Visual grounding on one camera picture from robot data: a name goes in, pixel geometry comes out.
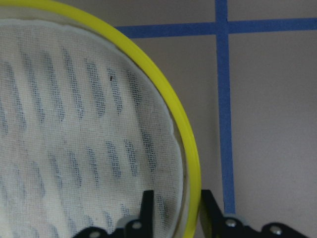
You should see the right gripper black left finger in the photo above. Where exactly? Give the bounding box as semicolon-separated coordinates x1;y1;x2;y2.
116;190;154;238

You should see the yellow steamer basket with cloth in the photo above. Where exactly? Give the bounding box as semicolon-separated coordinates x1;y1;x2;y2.
0;0;201;238

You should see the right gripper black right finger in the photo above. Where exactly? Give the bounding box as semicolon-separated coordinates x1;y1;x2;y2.
200;189;248;238

